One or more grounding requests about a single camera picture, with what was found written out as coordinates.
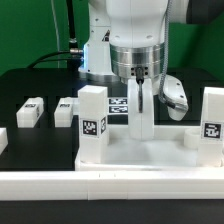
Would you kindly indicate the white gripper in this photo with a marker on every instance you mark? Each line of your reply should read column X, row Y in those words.
column 140, row 124

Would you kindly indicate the white desk top tray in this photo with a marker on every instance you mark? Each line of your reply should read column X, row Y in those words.
column 172, row 148

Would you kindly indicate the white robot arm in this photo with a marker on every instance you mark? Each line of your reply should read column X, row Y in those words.
column 129, row 43

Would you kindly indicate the white front fence bar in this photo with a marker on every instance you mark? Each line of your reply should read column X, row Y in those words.
column 103, row 185

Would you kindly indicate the white left side block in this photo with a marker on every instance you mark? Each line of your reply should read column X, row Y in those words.
column 3, row 139

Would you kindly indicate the marker tag base plate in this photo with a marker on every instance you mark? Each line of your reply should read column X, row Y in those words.
column 118, row 106

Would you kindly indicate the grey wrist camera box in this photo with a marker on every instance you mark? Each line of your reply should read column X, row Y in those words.
column 174, row 92

